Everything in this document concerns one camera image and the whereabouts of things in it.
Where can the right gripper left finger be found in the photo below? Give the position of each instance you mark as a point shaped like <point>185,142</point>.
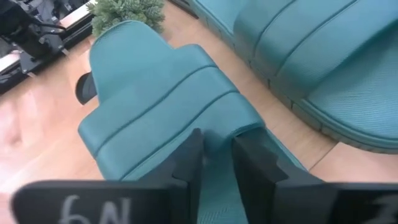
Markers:
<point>180,174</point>

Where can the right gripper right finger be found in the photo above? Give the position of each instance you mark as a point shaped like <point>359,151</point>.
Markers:
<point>264,193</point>

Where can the teal slide sandal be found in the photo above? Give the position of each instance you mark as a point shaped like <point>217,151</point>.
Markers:
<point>149,102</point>
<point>311,46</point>

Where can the black slide sandal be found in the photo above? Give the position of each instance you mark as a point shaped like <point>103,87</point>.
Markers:
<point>85,90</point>

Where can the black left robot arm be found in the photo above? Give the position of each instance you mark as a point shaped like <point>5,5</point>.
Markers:
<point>25,31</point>

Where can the green succulent plant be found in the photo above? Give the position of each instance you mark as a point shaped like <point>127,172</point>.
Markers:
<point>124,12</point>

